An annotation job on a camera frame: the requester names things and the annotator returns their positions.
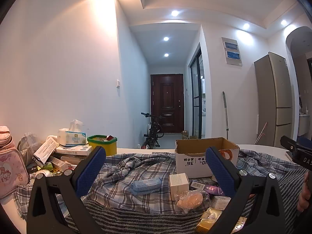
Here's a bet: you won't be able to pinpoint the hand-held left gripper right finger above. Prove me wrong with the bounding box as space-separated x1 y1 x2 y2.
205 147 286 234

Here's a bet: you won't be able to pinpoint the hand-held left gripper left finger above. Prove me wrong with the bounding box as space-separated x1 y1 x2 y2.
26 146 107 234

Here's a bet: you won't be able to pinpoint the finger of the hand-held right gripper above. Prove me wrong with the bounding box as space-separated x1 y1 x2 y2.
280 135 303 153

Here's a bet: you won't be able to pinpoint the purple box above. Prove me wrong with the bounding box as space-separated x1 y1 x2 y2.
203 185 224 197

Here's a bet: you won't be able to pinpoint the cardboard box with pretzel print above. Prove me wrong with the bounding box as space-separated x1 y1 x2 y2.
175 137 240 179

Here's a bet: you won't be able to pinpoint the beige sponge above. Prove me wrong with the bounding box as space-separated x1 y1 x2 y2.
175 190 211 214

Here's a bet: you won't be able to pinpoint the beige cardboard carton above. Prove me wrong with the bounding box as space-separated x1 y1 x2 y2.
169 173 190 200

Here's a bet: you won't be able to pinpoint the yellow snack packet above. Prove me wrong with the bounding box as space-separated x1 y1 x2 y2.
194 207 230 234

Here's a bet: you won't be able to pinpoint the light blue wet wipes pack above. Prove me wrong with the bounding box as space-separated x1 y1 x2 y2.
129 178 163 195

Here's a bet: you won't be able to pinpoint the person's right hand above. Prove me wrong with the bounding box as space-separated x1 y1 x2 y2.
297 171 312 212

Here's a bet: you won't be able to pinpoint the yellow bin with green rim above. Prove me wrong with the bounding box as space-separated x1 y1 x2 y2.
87 135 118 157

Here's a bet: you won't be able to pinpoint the white washbasin cabinet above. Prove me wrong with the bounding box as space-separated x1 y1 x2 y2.
299 113 311 136

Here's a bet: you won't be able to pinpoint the dark box with barcode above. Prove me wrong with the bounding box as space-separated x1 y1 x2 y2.
190 180 206 191

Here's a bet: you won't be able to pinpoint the pink broom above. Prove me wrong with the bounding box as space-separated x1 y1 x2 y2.
253 121 269 145

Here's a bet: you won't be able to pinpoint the small white tube box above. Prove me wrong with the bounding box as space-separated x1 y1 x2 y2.
50 156 72 171

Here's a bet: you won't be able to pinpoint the white tissue pack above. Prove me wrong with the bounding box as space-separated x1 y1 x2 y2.
57 119 88 147

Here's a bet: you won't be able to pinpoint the green packet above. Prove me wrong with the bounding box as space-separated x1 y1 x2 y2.
42 162 54 176

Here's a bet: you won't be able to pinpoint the blue plaid blanket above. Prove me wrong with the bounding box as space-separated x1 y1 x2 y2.
15 151 305 225

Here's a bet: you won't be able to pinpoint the small cardboard boxes on floor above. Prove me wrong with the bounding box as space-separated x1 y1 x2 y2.
182 130 198 140

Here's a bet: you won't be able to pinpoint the beige refrigerator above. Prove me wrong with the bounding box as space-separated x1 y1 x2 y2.
253 52 293 148

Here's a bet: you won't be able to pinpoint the grey mop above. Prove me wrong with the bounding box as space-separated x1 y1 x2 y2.
222 91 231 139

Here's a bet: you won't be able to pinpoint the grey zip pouch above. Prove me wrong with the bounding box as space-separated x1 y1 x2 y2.
17 133 44 167

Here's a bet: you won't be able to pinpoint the black bicycle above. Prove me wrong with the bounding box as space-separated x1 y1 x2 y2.
140 112 166 149

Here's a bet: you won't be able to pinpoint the black framed glass sliding door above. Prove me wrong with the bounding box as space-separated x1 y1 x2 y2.
189 43 206 139

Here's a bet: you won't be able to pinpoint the pink bag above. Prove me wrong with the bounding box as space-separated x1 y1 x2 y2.
0 125 30 199

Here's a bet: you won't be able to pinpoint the dark brown entrance door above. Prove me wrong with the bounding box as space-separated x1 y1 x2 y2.
150 74 184 134

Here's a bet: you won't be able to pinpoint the grey electrical panel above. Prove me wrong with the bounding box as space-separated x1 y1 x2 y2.
221 37 243 67

